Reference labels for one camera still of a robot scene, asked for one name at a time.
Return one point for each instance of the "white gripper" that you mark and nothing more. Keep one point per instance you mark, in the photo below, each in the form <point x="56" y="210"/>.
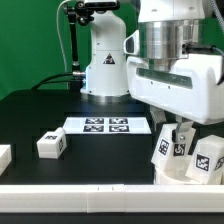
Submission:
<point x="191" y="89"/>

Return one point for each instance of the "white left fence bar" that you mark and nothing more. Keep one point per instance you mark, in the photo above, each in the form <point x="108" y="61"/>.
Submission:
<point x="5" y="157"/>

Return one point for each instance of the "white front fence bar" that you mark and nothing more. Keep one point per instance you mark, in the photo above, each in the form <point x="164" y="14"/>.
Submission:
<point x="111" y="198"/>

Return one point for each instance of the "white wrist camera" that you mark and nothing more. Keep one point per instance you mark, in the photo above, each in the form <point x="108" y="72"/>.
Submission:
<point x="132" y="44"/>

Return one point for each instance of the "paper sheet with markers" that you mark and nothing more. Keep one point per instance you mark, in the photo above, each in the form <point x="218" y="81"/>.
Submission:
<point x="106" y="125"/>

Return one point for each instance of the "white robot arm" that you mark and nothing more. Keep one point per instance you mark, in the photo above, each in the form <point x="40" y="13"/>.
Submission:
<point x="163" y="63"/>

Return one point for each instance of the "white fence bar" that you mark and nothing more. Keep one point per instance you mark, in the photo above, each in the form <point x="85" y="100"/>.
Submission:
<point x="111" y="198"/>
<point x="5" y="157"/>

